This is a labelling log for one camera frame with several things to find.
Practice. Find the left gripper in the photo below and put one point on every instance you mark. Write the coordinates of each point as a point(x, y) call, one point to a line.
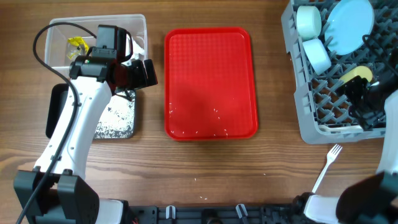
point(141, 81)

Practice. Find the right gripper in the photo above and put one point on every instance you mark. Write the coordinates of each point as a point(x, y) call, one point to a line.
point(351, 89)

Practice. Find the white napkin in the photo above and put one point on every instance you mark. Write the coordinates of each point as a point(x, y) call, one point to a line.
point(138, 52)

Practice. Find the yellow plastic cup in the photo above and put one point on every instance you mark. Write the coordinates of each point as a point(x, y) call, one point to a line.
point(359, 71)

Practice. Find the yellow snack wrapper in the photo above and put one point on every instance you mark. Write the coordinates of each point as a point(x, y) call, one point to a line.
point(76, 46)

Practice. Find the white plastic fork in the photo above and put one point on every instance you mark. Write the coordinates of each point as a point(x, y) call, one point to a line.
point(330, 158)

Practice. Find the light blue small bowl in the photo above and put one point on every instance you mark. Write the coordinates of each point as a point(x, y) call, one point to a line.
point(317, 55)

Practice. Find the light blue plate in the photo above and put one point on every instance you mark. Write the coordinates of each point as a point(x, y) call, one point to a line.
point(348, 22)

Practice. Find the mint green bowl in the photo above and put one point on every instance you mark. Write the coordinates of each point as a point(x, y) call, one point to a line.
point(309, 22)

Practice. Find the white plastic spoon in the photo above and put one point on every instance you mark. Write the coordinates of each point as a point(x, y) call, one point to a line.
point(323, 127)

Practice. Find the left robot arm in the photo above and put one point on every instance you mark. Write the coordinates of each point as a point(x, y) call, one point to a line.
point(55, 190)

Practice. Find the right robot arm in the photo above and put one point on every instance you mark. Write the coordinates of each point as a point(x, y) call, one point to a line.
point(368, 201)

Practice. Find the grey dishwasher rack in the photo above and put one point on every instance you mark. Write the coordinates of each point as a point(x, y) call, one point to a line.
point(316, 99)

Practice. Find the clear plastic waste bin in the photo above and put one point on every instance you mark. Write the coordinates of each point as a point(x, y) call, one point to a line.
point(57, 36)

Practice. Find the black food waste tray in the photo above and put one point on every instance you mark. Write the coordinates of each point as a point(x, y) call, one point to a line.
point(116, 122)

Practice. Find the red serving tray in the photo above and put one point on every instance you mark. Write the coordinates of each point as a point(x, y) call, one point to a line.
point(209, 84)

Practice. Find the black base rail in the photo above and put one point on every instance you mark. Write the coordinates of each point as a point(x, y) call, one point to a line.
point(266, 214)

